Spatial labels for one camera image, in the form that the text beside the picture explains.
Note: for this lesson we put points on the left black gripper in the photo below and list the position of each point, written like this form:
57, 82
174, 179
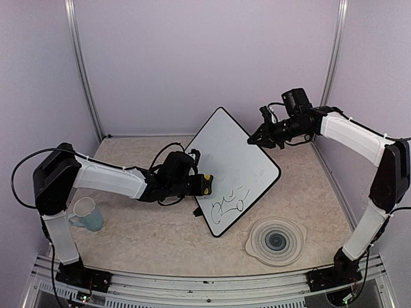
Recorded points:
199, 190

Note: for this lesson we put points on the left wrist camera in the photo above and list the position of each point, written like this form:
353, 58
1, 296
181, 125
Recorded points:
179, 164

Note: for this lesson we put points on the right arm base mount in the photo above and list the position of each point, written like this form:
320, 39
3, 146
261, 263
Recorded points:
326, 278

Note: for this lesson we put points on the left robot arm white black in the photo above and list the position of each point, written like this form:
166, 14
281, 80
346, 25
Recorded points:
65, 170

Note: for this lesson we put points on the left aluminium corner post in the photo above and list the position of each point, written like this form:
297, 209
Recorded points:
82, 71

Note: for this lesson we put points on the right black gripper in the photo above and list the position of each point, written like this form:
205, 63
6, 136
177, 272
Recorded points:
263, 131

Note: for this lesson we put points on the right aluminium corner post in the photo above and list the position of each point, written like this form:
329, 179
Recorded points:
343, 6

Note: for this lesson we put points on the aluminium corner post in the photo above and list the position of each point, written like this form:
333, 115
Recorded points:
82, 71
343, 6

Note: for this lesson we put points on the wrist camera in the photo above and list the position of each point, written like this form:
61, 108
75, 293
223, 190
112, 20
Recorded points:
179, 164
268, 115

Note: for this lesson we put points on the yellow black sponge eraser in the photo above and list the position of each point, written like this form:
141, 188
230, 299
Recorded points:
207, 184

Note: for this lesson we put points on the aluminium front rail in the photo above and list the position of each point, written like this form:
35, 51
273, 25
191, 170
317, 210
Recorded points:
125, 289

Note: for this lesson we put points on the white whiteboard black frame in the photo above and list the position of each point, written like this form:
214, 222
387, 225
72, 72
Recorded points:
242, 173

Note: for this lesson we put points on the clear plate spiral pattern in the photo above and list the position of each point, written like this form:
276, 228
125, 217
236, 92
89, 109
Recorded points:
276, 241

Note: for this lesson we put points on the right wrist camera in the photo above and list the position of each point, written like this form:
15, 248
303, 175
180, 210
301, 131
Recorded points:
268, 115

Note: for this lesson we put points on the light blue mug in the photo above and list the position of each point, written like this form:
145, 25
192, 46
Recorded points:
86, 215

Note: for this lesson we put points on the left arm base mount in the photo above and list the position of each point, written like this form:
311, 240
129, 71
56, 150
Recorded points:
77, 275

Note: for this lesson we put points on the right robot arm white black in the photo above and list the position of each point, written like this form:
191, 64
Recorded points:
390, 159

